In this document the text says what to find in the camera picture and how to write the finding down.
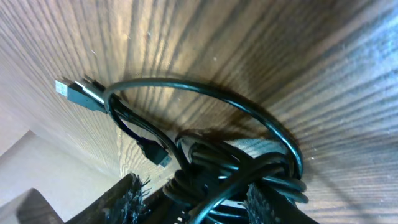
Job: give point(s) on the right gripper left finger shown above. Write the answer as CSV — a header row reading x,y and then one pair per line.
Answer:
x,y
122,203

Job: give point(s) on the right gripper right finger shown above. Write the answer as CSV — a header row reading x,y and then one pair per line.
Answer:
x,y
265,205

